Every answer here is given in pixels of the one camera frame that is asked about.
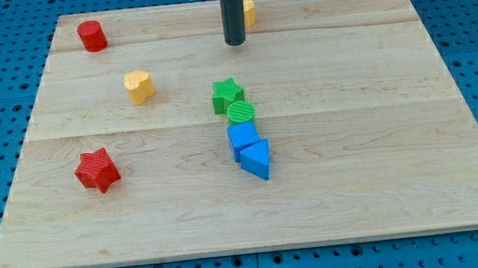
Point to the wooden board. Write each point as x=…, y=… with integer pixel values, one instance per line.
x=370, y=138

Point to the yellow block behind rod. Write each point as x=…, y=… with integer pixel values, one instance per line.
x=249, y=14

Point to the red cylinder block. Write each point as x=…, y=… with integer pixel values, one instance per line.
x=92, y=36

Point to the green cylinder block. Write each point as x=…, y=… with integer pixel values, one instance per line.
x=240, y=112

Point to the yellow heart block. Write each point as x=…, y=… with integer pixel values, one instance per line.
x=139, y=86

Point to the blue cube block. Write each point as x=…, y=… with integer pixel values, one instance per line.
x=242, y=135

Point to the green star block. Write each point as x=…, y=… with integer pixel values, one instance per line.
x=225, y=93

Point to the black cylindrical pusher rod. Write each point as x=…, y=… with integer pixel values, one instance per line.
x=232, y=17

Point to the blue triangle block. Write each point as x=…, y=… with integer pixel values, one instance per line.
x=255, y=159

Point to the red star block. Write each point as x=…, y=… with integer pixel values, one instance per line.
x=97, y=170

